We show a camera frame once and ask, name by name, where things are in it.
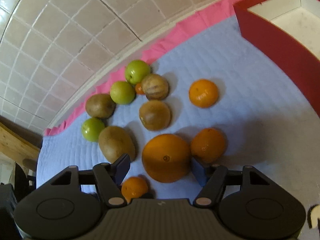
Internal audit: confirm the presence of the large brown kiwi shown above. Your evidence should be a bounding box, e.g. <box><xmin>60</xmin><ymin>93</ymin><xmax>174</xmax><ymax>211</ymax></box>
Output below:
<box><xmin>98</xmin><ymin>126</ymin><xmax>136</xmax><ymax>163</ymax></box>

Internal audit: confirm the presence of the round brown kiwi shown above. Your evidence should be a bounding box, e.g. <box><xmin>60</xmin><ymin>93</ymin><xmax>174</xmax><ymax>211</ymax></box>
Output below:
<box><xmin>139</xmin><ymin>100</ymin><xmax>171</xmax><ymax>131</ymax></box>

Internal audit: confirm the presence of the large orange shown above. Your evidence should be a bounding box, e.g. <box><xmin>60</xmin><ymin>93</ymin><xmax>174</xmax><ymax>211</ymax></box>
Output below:
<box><xmin>142</xmin><ymin>134</ymin><xmax>191</xmax><ymax>183</ymax></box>

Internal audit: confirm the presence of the orange mandarin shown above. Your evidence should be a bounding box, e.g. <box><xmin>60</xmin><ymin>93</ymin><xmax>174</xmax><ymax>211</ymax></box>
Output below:
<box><xmin>189</xmin><ymin>79</ymin><xmax>219</xmax><ymax>108</ymax></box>
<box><xmin>190</xmin><ymin>128</ymin><xmax>228</xmax><ymax>164</ymax></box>

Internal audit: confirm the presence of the green apple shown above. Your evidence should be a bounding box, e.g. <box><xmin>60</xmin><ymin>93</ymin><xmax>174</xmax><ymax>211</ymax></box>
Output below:
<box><xmin>125</xmin><ymin>60</ymin><xmax>151</xmax><ymax>85</ymax></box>
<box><xmin>110</xmin><ymin>81</ymin><xmax>136</xmax><ymax>105</ymax></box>
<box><xmin>81</xmin><ymin>118</ymin><xmax>105</xmax><ymax>142</ymax></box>

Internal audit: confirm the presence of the striped brown pepino melon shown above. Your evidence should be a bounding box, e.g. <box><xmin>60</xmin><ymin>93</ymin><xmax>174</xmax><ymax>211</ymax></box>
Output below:
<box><xmin>141</xmin><ymin>74</ymin><xmax>169</xmax><ymax>100</ymax></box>

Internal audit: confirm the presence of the wooden furniture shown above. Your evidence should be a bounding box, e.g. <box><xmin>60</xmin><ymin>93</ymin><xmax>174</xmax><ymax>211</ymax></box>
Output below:
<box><xmin>1</xmin><ymin>123</ymin><xmax>40</xmax><ymax>172</ymax></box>

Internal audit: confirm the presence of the small mandarin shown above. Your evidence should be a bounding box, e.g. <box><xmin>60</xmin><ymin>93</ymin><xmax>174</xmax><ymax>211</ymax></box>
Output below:
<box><xmin>121</xmin><ymin>177</ymin><xmax>149</xmax><ymax>203</ymax></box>

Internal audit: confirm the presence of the red cardboard box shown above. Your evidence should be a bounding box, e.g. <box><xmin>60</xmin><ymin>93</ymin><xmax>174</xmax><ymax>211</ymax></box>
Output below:
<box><xmin>233</xmin><ymin>0</ymin><xmax>319</xmax><ymax>113</ymax></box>

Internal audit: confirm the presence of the blue quilted mat pink frill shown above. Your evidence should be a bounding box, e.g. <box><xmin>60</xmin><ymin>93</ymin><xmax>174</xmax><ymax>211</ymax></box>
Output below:
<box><xmin>36</xmin><ymin>0</ymin><xmax>320</xmax><ymax>230</ymax></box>

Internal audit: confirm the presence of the green apple top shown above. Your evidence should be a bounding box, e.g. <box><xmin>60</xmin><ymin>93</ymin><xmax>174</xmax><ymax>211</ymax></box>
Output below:
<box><xmin>125</xmin><ymin>60</ymin><xmax>151</xmax><ymax>85</ymax></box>

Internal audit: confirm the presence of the tiny orange kumquat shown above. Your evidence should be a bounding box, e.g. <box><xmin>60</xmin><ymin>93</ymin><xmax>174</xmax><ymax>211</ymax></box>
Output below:
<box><xmin>135</xmin><ymin>83</ymin><xmax>145</xmax><ymax>95</ymax></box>

